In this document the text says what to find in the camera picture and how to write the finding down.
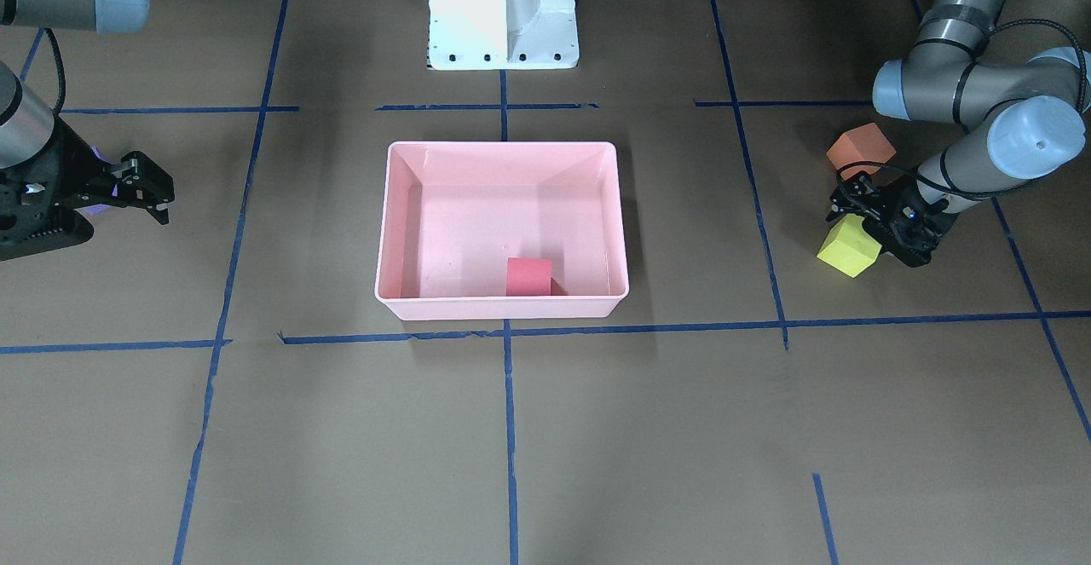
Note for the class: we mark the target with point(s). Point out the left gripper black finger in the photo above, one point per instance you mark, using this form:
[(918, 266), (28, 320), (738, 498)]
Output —
[(858, 195)]

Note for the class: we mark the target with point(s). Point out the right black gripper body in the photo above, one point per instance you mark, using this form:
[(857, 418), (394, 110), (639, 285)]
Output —
[(75, 175)]

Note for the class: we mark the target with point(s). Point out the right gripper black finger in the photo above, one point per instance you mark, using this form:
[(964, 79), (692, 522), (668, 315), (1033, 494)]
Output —
[(138, 182)]

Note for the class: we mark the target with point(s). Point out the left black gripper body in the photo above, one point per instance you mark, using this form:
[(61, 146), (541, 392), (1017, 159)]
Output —
[(889, 204)]

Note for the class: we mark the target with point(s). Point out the orange foam block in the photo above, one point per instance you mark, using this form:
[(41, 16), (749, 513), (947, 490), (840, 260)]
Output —
[(860, 150)]

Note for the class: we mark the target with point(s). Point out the yellow foam block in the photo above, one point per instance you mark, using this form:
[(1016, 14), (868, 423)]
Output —
[(848, 248)]

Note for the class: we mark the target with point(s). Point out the red foam block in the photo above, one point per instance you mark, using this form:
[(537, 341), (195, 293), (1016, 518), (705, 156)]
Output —
[(528, 277)]

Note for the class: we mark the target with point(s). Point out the purple foam block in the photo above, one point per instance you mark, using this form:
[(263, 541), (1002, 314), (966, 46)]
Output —
[(97, 186)]

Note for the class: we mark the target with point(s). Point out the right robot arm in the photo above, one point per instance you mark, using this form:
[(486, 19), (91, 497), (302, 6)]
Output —
[(26, 120)]

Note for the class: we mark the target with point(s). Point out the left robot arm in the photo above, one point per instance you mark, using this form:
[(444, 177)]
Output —
[(1021, 122)]

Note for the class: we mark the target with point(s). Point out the pink plastic bin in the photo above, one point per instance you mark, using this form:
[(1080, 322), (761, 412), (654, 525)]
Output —
[(454, 211)]

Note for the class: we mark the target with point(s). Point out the white mounting pillar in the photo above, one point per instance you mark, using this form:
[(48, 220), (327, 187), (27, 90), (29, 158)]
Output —
[(490, 35)]

